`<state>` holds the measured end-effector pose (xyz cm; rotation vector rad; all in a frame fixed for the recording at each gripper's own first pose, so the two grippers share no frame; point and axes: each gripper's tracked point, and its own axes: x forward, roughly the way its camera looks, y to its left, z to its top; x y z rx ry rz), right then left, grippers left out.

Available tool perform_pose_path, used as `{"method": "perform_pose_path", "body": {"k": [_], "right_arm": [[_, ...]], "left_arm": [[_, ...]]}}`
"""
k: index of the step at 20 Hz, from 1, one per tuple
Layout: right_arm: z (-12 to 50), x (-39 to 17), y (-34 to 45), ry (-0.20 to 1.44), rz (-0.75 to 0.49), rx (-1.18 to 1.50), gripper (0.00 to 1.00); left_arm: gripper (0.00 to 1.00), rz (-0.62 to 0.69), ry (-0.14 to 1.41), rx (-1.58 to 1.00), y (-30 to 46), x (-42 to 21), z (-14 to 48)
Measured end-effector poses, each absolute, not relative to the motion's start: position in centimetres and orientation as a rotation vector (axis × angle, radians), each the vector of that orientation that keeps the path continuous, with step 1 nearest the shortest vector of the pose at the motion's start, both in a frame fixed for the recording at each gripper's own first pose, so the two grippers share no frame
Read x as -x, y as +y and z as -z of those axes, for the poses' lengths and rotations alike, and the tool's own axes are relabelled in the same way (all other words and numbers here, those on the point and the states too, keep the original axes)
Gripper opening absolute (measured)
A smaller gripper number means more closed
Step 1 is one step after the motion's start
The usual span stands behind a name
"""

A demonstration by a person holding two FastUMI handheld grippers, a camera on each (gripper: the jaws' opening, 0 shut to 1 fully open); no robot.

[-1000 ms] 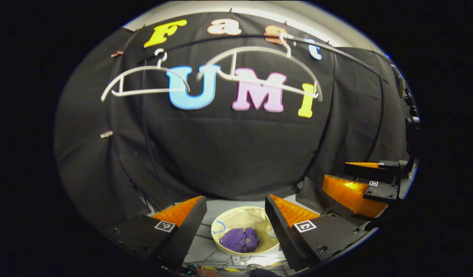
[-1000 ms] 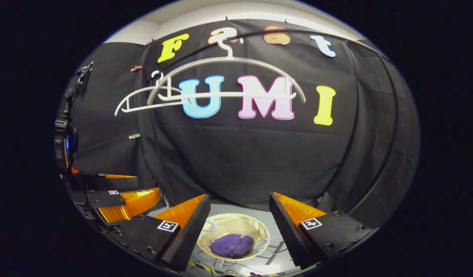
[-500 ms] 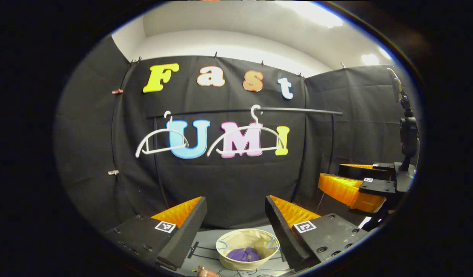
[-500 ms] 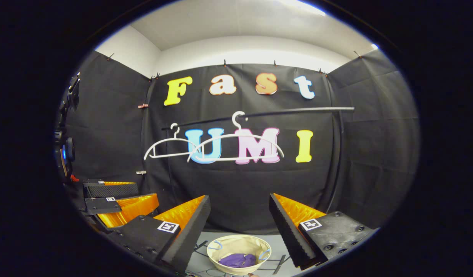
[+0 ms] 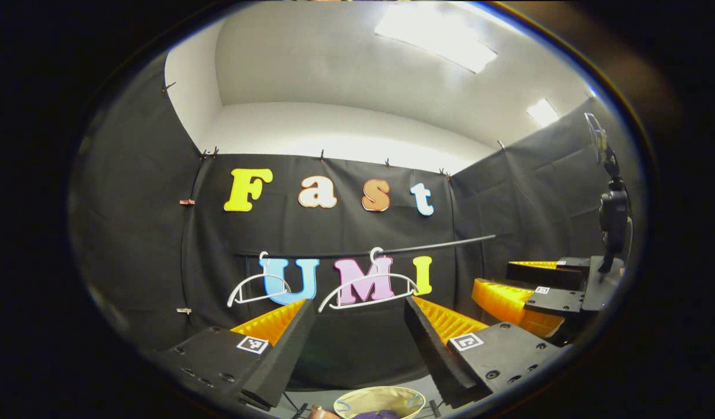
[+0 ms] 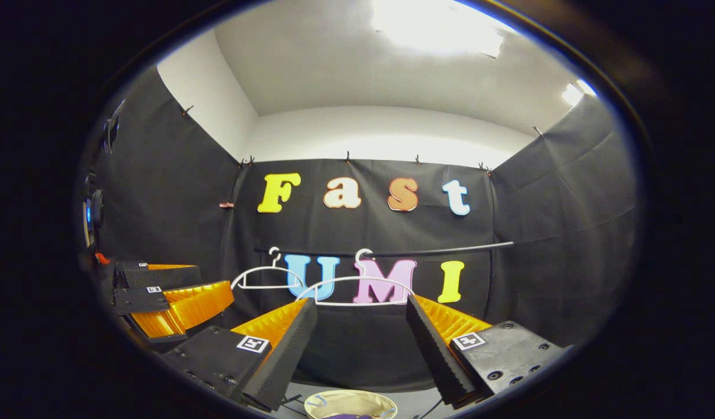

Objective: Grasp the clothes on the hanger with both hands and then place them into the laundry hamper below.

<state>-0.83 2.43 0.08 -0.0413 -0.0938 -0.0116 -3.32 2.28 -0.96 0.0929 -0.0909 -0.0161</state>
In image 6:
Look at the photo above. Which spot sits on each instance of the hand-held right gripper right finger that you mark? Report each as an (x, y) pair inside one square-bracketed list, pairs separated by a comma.
[(436, 355)]

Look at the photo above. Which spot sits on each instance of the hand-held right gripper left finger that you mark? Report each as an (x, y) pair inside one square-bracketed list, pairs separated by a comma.
[(278, 361)]

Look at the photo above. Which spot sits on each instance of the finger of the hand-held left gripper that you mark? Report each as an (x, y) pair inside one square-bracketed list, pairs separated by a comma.
[(142, 299), (159, 278)]

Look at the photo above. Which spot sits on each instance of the cream laundry hamper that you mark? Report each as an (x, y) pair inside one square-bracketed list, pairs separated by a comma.
[(345, 401)]

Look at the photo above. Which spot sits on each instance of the purple jacket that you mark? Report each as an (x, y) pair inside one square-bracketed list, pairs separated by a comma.
[(348, 416)]

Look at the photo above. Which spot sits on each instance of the white clothes hanger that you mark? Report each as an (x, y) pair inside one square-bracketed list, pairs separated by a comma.
[(275, 259), (365, 269)]

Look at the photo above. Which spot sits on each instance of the row of black clips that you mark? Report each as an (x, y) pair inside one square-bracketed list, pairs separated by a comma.
[(347, 157)]

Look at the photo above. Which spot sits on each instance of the small ceiling light panel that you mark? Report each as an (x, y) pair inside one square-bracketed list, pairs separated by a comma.
[(575, 93)]

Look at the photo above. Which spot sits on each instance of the large ceiling light panel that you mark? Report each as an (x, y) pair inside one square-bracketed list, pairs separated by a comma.
[(433, 26)]

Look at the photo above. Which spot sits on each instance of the black clothes rail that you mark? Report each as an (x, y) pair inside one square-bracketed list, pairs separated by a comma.
[(450, 251)]

